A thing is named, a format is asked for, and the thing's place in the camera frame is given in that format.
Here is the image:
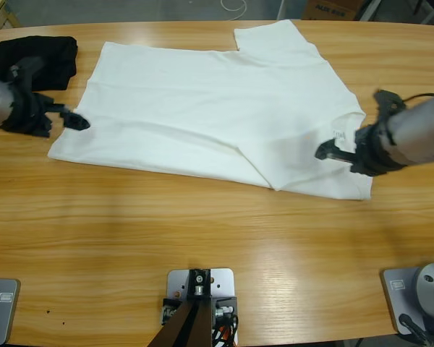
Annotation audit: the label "black side bracket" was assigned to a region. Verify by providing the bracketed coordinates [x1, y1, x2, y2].
[211, 295, 239, 321]
[161, 296, 184, 325]

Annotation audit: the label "grey base plate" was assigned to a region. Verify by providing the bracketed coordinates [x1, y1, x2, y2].
[0, 277, 22, 346]
[379, 267, 419, 335]

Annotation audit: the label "white Unitree t-shirt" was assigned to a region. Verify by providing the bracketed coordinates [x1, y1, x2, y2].
[46, 18, 374, 202]

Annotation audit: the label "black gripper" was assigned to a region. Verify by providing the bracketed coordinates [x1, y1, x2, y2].
[1, 87, 92, 139]
[315, 122, 410, 179]

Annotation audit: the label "white floor cable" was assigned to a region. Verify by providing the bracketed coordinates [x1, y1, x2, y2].
[220, 0, 247, 18]

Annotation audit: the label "black base cable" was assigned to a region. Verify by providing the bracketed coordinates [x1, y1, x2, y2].
[397, 313, 433, 347]

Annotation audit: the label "folded black clothes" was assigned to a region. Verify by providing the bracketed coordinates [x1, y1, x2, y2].
[0, 35, 79, 92]

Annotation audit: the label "grey metal frame leg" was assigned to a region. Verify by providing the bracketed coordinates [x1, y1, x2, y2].
[357, 0, 383, 22]

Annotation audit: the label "black clamp with pulley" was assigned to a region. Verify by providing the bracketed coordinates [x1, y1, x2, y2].
[187, 267, 213, 300]

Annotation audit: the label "dark camera post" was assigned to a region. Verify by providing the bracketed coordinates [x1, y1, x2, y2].
[148, 299, 213, 347]

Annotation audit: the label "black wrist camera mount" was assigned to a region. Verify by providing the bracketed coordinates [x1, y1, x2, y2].
[373, 89, 408, 117]
[7, 54, 46, 86]

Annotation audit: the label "cardboard box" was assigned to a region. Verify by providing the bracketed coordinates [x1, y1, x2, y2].
[302, 0, 359, 21]

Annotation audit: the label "orange and black cables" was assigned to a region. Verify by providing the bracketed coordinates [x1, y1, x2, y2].
[210, 314, 242, 347]

